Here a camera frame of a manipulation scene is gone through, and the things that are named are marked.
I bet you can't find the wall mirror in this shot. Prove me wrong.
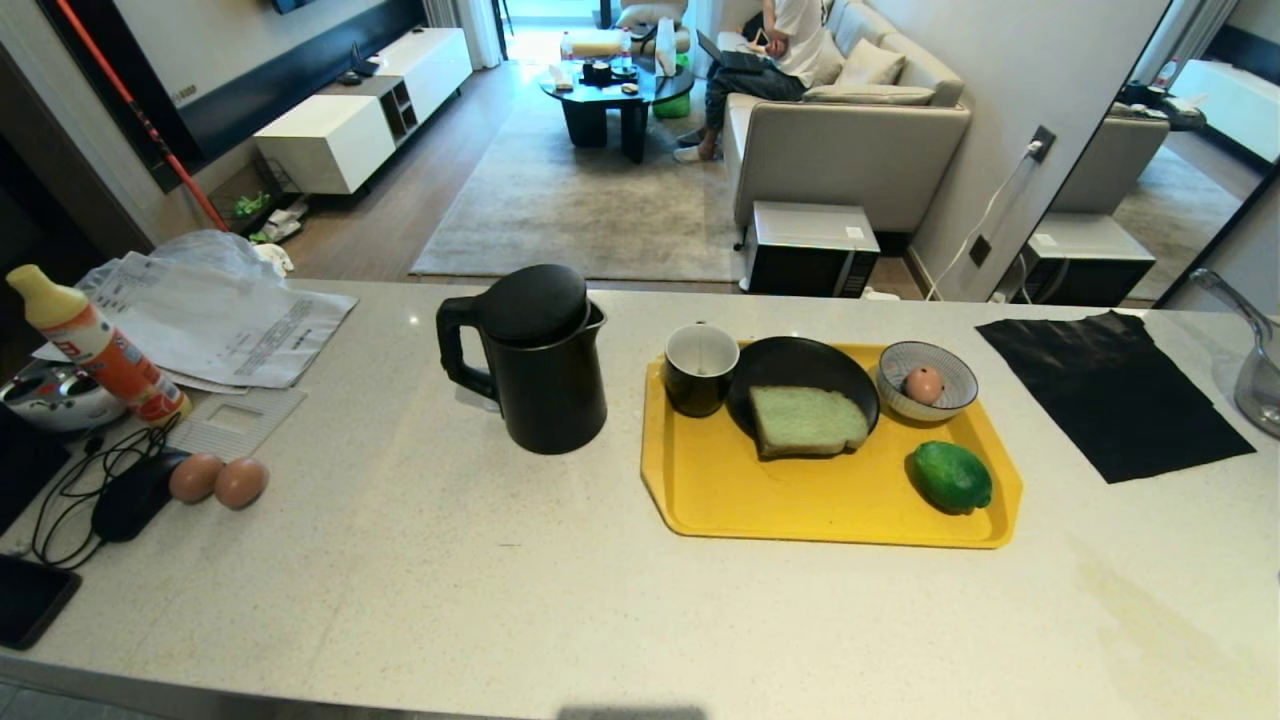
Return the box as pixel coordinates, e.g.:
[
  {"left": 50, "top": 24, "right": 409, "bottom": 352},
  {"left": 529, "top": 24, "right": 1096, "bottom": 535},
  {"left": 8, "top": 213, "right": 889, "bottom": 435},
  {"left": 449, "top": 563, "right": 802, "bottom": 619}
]
[{"left": 990, "top": 0, "right": 1280, "bottom": 309}]

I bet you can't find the black electric kettle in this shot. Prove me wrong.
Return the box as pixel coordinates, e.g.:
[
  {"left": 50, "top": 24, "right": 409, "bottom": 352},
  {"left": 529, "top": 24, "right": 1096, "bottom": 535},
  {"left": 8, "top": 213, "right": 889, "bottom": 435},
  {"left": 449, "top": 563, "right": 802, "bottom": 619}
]
[{"left": 436, "top": 264, "right": 609, "bottom": 456}]

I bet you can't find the beige sofa cushion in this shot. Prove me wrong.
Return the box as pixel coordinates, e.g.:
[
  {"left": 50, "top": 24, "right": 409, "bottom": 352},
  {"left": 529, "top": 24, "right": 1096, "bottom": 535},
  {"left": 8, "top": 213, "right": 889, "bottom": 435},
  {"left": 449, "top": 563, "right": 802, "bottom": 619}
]
[{"left": 834, "top": 38, "right": 908, "bottom": 88}]

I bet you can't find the clear glass jug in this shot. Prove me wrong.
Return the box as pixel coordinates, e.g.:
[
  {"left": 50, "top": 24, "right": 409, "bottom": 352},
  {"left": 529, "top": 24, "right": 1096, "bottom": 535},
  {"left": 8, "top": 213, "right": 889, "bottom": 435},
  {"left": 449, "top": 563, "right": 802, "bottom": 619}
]
[{"left": 1188, "top": 267, "right": 1280, "bottom": 440}]

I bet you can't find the microwave oven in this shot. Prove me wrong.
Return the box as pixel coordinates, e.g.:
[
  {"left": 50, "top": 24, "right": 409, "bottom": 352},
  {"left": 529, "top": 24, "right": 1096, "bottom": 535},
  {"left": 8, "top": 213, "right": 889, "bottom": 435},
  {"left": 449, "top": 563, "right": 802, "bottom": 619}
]
[{"left": 745, "top": 200, "right": 882, "bottom": 299}]

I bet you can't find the slice of green bread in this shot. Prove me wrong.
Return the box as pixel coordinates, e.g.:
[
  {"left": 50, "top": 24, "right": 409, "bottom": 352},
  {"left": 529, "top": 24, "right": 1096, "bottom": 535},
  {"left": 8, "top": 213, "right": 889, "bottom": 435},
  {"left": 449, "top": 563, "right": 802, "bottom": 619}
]
[{"left": 749, "top": 385, "right": 871, "bottom": 461}]

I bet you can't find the white power cable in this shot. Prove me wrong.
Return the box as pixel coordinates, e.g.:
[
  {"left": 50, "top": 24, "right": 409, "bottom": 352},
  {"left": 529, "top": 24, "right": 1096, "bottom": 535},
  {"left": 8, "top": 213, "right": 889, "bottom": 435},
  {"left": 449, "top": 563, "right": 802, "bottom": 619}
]
[{"left": 922, "top": 141, "right": 1047, "bottom": 302}]

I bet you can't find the black cable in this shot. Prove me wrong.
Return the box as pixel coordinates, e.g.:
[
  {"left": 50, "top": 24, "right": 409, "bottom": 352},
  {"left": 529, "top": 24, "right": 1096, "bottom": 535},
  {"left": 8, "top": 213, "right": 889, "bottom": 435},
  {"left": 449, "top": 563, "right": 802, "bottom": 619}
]
[{"left": 30, "top": 417, "right": 181, "bottom": 570}]

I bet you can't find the green lime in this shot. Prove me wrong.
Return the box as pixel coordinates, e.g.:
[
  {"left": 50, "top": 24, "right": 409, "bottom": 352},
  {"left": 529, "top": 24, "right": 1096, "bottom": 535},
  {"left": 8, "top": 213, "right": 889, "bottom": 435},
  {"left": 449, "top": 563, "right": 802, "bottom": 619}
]
[{"left": 906, "top": 440, "right": 994, "bottom": 517}]

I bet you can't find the white tv cabinet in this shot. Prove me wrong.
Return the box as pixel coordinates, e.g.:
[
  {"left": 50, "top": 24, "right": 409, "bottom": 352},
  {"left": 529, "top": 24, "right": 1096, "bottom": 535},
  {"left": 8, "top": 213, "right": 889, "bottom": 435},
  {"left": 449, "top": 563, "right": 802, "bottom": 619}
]
[{"left": 253, "top": 27, "right": 474, "bottom": 196}]

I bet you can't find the person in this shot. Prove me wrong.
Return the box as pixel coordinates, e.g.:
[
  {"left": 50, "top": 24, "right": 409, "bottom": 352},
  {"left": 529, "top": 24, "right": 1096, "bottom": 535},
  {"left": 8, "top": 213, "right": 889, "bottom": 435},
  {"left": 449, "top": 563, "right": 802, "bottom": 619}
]
[{"left": 673, "top": 0, "right": 828, "bottom": 164}]

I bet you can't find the white round appliance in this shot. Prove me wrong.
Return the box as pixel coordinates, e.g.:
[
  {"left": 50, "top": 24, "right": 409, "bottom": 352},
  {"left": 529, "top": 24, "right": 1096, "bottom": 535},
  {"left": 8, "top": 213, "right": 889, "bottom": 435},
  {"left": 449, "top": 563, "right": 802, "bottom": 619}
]
[{"left": 0, "top": 359, "right": 128, "bottom": 433}]

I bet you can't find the black mug white inside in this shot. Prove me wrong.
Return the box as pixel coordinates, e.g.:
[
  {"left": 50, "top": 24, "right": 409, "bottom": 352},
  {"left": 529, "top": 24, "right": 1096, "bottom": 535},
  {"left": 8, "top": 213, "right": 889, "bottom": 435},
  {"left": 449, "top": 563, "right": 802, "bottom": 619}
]
[{"left": 663, "top": 322, "right": 741, "bottom": 419}]

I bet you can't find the black computer mouse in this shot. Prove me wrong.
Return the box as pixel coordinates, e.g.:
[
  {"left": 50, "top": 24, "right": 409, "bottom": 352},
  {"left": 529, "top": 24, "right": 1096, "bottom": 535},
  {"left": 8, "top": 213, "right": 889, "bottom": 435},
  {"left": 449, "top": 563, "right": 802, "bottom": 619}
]
[{"left": 91, "top": 449, "right": 191, "bottom": 544}]

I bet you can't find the black round plate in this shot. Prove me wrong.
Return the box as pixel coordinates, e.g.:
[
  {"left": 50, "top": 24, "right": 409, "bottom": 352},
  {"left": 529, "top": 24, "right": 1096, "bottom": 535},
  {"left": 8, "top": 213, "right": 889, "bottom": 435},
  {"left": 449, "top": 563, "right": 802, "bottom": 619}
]
[{"left": 726, "top": 336, "right": 882, "bottom": 450}]

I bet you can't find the black kettle lid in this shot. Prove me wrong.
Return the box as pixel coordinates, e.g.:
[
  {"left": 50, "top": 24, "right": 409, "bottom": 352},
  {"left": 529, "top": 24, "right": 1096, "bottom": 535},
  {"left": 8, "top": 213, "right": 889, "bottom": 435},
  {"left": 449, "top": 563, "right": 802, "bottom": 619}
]
[{"left": 474, "top": 264, "right": 589, "bottom": 348}]

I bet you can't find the black cloth mat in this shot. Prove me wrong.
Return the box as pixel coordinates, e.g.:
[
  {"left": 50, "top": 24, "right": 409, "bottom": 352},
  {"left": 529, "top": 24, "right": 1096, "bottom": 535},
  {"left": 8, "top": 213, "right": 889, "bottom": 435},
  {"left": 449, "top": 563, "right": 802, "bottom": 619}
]
[{"left": 975, "top": 310, "right": 1257, "bottom": 485}]

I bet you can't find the grey area rug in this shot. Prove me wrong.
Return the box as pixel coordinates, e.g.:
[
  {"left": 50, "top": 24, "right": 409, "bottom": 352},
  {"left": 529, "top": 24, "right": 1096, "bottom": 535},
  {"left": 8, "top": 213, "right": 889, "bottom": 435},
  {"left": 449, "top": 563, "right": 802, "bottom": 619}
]
[{"left": 409, "top": 98, "right": 751, "bottom": 284}]

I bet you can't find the striped ceramic bowl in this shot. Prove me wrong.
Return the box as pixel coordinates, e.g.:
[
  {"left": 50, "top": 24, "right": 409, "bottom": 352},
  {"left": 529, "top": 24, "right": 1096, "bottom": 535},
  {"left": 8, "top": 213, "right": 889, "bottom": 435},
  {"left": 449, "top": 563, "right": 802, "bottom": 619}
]
[{"left": 877, "top": 341, "right": 980, "bottom": 423}]

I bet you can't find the white printed paper sheet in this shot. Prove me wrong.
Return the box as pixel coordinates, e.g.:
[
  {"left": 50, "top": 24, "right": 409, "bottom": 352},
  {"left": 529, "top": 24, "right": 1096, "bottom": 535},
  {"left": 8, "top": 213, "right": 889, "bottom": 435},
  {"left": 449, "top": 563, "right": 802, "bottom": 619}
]
[{"left": 30, "top": 252, "right": 360, "bottom": 395}]

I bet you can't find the black coffee table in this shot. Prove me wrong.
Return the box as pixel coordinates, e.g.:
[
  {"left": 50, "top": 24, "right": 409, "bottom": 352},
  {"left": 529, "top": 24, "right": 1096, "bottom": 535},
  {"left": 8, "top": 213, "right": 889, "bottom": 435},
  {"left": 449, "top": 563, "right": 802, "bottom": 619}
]
[{"left": 539, "top": 56, "right": 696, "bottom": 165}]

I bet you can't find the black smartphone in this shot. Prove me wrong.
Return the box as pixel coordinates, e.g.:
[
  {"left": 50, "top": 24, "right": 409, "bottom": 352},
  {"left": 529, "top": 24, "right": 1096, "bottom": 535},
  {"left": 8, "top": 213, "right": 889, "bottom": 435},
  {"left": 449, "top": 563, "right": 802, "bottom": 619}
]
[{"left": 0, "top": 553, "right": 83, "bottom": 652}]

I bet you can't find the green bucket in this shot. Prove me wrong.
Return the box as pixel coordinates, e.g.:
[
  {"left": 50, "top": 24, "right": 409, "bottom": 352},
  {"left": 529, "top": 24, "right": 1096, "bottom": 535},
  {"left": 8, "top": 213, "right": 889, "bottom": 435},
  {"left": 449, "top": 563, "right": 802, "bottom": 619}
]
[{"left": 654, "top": 54, "right": 694, "bottom": 120}]

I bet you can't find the beige sofa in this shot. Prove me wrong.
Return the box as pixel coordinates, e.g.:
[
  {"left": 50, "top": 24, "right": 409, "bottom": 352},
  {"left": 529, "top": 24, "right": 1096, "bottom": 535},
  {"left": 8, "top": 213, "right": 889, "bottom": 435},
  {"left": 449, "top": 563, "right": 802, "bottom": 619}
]
[{"left": 722, "top": 0, "right": 973, "bottom": 251}]

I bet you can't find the yellow plastic tray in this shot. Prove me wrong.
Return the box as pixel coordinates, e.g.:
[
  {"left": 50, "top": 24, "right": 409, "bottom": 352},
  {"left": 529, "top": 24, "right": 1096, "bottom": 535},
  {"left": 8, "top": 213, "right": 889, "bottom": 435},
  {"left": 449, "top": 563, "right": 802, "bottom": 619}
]
[{"left": 640, "top": 343, "right": 1024, "bottom": 550}]

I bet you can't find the clear plastic bag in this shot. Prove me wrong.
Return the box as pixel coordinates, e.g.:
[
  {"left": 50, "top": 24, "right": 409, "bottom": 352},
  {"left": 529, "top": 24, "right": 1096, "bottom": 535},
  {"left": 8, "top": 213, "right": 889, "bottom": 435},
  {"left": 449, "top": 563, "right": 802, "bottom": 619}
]
[{"left": 76, "top": 229, "right": 293, "bottom": 297}]

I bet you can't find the yellow orange detergent bottle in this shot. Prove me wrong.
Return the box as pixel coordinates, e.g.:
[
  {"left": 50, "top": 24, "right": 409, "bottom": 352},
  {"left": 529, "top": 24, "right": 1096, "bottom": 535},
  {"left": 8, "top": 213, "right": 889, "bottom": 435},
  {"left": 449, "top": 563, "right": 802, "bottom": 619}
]
[{"left": 6, "top": 264, "right": 193, "bottom": 425}]

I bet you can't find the white card with window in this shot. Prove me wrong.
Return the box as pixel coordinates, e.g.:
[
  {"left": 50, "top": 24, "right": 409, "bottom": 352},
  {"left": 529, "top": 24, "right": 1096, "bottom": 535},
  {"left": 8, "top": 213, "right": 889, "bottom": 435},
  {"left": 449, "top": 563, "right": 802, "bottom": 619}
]
[{"left": 165, "top": 386, "right": 309, "bottom": 463}]

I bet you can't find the red broom handle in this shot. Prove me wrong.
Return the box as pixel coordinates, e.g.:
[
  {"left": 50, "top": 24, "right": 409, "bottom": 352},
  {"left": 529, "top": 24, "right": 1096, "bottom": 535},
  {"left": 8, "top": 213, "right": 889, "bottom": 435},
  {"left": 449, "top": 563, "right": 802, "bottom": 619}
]
[{"left": 52, "top": 0, "right": 230, "bottom": 233}]

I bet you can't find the black laptop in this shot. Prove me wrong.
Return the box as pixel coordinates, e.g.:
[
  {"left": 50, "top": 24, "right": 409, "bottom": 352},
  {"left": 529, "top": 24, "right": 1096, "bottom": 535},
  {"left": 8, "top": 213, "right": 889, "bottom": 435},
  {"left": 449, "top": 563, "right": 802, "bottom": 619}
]
[{"left": 696, "top": 29, "right": 769, "bottom": 74}]

